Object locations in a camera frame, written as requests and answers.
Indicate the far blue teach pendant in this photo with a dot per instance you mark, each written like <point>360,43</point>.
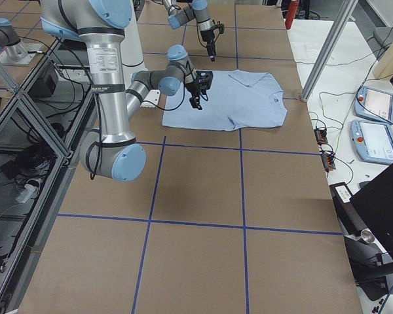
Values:
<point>374,104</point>

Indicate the blue teach pendant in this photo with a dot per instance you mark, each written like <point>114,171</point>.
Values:
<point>373,141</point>
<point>374,104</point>

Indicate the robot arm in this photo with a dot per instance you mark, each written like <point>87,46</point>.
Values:
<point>197,10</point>
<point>111,150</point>

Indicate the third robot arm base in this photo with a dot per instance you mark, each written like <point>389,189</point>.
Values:
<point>13,51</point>

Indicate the black laptop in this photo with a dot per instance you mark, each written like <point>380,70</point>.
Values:
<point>374,204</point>

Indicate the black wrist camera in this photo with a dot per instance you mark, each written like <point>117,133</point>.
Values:
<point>220,27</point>
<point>204,79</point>

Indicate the aluminium guard frame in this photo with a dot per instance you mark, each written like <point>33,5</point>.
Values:
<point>41,126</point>

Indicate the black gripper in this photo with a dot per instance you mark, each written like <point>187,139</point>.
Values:
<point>206,36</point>
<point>193,88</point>

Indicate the near blue teach pendant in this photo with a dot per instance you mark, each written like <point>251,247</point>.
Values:
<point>373,141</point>

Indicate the orange terminal block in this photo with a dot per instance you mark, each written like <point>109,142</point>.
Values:
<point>321,136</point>
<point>328,160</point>

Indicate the light blue t-shirt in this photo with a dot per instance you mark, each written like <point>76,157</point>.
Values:
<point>237,99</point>

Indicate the red cylinder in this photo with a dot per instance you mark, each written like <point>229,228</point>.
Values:
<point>291,13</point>

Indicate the aluminium frame post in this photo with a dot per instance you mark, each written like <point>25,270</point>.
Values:
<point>330,42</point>

